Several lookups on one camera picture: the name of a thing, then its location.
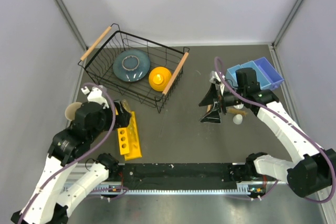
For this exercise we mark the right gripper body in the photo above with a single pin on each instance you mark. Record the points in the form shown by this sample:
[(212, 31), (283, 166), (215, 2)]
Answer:
[(221, 101)]

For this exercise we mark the white plastic cap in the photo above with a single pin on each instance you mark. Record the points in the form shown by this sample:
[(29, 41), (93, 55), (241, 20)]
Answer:
[(239, 106)]

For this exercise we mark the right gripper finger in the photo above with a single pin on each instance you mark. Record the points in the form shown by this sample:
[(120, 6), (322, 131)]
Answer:
[(210, 96), (212, 116)]

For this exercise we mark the light blue bin left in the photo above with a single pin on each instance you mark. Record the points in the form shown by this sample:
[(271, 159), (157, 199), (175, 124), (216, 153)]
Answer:
[(231, 74)]

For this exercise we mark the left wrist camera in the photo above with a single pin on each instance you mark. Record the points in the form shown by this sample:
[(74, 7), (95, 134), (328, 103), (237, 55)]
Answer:
[(96, 95)]

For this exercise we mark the blue ceramic plate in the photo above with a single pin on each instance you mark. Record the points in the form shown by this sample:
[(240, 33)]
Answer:
[(131, 65)]

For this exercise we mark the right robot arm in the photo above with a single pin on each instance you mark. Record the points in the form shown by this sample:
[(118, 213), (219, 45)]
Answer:
[(311, 167)]

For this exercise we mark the light blue bin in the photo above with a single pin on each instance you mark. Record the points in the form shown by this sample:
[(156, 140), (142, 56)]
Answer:
[(261, 78), (231, 74)]

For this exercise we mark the light blue bin middle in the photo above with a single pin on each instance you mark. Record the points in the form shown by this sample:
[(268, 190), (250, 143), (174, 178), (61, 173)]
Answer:
[(261, 78)]

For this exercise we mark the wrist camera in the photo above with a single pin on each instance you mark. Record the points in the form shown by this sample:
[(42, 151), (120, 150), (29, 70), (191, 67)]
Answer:
[(214, 78), (96, 95)]

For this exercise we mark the purple blue bin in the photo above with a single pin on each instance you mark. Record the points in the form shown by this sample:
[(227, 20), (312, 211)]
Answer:
[(272, 80)]

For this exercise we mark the glass test tube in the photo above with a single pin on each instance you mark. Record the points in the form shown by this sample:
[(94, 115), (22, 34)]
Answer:
[(163, 123), (133, 137), (126, 105)]

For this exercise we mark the black wire dish basket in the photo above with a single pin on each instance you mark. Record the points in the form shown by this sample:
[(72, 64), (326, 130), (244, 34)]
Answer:
[(98, 60)]

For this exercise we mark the yellow ribbed funnel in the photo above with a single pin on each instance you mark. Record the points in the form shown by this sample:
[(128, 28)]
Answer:
[(159, 78)]

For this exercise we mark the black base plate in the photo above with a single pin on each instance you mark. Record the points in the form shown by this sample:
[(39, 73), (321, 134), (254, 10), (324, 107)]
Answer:
[(182, 175)]

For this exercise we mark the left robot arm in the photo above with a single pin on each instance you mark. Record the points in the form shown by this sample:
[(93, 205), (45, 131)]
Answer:
[(52, 204)]

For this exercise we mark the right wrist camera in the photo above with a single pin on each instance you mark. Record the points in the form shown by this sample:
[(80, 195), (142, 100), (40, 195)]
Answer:
[(214, 78)]

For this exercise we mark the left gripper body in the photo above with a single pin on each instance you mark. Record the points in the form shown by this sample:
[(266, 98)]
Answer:
[(118, 121)]

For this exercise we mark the beige ceramic mug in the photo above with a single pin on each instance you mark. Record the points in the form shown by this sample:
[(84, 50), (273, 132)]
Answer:
[(71, 109)]

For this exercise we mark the yellow test tube rack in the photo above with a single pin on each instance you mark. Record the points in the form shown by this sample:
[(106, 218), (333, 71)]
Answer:
[(124, 147)]

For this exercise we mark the test tube brush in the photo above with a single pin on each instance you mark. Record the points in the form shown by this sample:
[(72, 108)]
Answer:
[(235, 111)]

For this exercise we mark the cable duct rail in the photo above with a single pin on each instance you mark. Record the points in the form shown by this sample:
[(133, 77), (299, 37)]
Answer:
[(244, 189)]

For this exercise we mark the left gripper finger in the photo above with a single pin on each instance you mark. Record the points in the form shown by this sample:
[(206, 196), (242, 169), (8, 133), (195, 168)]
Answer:
[(119, 108), (125, 118)]

